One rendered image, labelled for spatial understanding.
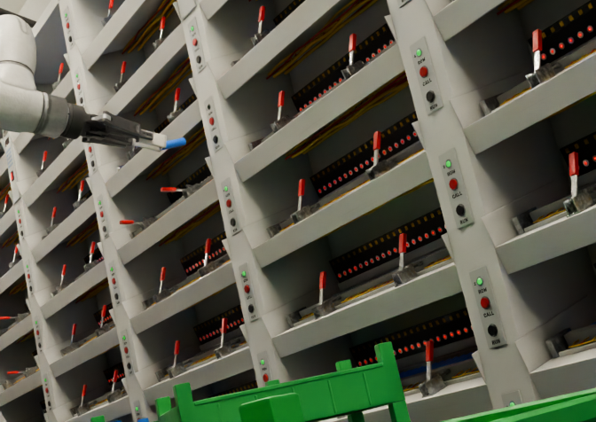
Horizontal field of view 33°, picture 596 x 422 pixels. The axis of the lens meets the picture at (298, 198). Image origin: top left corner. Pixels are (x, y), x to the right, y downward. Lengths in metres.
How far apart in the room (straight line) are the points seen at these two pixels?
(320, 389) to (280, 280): 0.83
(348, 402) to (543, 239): 0.38
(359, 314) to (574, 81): 0.64
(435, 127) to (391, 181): 0.15
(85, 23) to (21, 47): 0.79
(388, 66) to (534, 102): 0.34
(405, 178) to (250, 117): 0.63
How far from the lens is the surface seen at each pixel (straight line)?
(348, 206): 1.84
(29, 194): 3.45
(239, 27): 2.34
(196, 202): 2.35
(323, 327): 1.95
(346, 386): 1.35
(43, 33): 3.31
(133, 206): 2.85
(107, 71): 2.97
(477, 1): 1.58
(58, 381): 3.40
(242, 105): 2.25
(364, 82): 1.79
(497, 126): 1.54
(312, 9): 1.93
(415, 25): 1.68
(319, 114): 1.91
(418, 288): 1.71
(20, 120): 2.16
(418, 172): 1.69
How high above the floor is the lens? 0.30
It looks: 13 degrees up
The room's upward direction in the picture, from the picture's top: 13 degrees counter-clockwise
